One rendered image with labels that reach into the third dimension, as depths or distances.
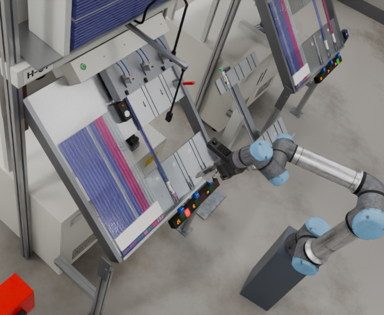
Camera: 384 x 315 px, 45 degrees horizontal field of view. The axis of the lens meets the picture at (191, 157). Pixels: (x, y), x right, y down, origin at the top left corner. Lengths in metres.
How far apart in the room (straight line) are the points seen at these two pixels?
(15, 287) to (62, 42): 0.84
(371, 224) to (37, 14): 1.31
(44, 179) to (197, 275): 1.07
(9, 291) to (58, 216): 0.44
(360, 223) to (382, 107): 2.60
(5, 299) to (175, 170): 0.84
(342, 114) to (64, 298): 2.58
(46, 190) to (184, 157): 0.62
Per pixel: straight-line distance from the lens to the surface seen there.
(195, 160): 2.11
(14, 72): 1.49
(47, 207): 2.07
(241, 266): 2.81
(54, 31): 1.50
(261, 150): 1.67
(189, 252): 2.75
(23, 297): 1.74
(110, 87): 1.79
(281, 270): 2.38
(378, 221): 1.76
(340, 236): 1.90
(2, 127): 1.93
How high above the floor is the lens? 2.41
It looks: 51 degrees down
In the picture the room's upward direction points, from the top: 22 degrees clockwise
